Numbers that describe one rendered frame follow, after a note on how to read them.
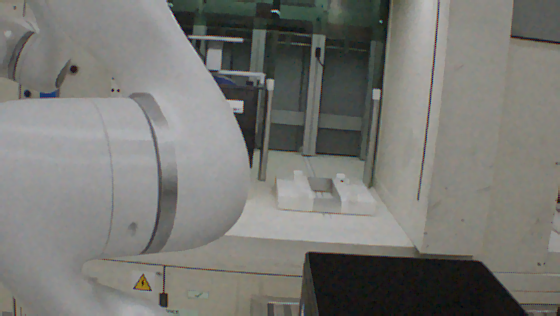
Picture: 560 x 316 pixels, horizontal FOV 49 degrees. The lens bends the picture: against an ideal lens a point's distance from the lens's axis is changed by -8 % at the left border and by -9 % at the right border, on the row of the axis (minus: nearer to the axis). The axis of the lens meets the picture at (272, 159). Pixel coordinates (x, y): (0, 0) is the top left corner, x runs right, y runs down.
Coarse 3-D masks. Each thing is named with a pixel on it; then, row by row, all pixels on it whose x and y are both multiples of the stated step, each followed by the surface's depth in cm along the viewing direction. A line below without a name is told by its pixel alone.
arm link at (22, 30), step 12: (0, 24) 82; (12, 24) 85; (24, 24) 91; (0, 36) 81; (12, 36) 84; (24, 36) 85; (0, 48) 81; (12, 48) 84; (0, 60) 82; (12, 60) 84; (0, 72) 85; (12, 72) 85
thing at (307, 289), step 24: (312, 264) 97; (336, 264) 97; (360, 264) 97; (384, 264) 97; (408, 264) 97; (432, 264) 97; (456, 264) 97; (480, 264) 96; (312, 288) 82; (336, 288) 97; (360, 288) 97; (384, 288) 97; (408, 288) 97; (432, 288) 98; (456, 288) 98; (480, 288) 95; (504, 288) 86; (312, 312) 78; (336, 312) 98; (360, 312) 98; (384, 312) 98; (408, 312) 98; (432, 312) 98; (456, 312) 98; (480, 312) 94; (504, 312) 84
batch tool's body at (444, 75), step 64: (192, 0) 162; (256, 0) 162; (320, 0) 163; (384, 0) 163; (448, 0) 111; (512, 0) 110; (448, 64) 112; (384, 128) 163; (448, 128) 114; (256, 192) 155; (320, 192) 160; (384, 192) 156; (448, 192) 116; (128, 256) 122; (192, 256) 123; (256, 256) 123; (448, 256) 124
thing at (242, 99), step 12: (192, 36) 145; (204, 36) 151; (216, 48) 149; (216, 60) 149; (216, 72) 151; (228, 72) 151; (240, 72) 151; (228, 84) 142; (252, 84) 162; (264, 84) 150; (228, 96) 143; (240, 96) 143; (252, 96) 143; (240, 108) 143; (252, 108) 143; (240, 120) 144; (252, 120) 144; (252, 132) 144; (252, 144) 145; (252, 156) 145
